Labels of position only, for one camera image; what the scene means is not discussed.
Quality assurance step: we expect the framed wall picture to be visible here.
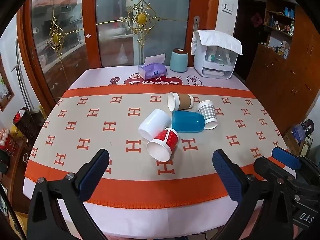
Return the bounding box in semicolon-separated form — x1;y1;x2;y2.
0;61;15;112

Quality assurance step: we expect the silver metal pole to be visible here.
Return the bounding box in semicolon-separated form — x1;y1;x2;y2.
14;38;36;111

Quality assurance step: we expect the white wall switch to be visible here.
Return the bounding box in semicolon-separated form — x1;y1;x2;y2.
221;0;234;15

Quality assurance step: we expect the brown cardboard box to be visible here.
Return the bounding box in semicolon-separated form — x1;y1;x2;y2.
283;129;301;153

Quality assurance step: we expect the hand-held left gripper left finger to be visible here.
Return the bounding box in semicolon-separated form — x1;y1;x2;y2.
26;149;110;240

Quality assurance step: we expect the glass door with gold ornament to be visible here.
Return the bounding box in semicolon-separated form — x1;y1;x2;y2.
82;0;221;68
22;0;102;101

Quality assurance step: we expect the grey checked paper cup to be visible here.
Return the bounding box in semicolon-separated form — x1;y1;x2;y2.
197;100;218;130

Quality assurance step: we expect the white countertop appliance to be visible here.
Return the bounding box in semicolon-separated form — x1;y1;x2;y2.
194;43;238;80

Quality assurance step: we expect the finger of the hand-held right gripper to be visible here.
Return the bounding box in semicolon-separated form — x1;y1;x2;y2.
253;156;297;180
272;147;320;178

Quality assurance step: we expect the red wall ornament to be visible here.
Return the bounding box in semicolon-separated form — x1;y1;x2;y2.
251;12;262;27

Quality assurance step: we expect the brown sleeved paper cup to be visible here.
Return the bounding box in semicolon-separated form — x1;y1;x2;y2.
167;92;194;112

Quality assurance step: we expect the dark waste bin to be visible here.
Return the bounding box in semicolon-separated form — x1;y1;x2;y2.
12;107;36;143

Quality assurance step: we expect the blue printed box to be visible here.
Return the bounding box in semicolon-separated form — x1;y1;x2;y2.
291;119;315;143

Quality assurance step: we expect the brown wooden cabinet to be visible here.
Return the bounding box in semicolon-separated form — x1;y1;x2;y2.
246;5;320;137

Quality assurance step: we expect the white plastic cup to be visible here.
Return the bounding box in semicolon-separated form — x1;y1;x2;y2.
138;109;172;141

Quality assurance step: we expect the teal canister with dark lid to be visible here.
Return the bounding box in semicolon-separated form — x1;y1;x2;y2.
170;48;189;73

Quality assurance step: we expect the red printed paper cup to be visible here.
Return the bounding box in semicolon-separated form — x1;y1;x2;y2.
146;127;180;162

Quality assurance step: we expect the red box with white balls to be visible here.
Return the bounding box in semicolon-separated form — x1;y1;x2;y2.
0;128;16;151

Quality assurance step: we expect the orange beige patterned blanket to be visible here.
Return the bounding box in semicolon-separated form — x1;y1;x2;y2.
24;84;288;209

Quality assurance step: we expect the white cloth cover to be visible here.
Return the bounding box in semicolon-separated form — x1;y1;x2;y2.
191;30;243;56

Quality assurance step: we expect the blue translucent cup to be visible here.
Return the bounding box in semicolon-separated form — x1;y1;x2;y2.
171;111;206;133

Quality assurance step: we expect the wooden wall shelf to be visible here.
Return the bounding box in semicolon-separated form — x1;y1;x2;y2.
263;0;297;61

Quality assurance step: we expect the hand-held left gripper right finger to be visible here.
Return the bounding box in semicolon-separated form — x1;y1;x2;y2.
212;149;295;240

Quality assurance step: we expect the purple tissue pack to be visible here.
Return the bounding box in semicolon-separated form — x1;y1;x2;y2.
138;53;167;80

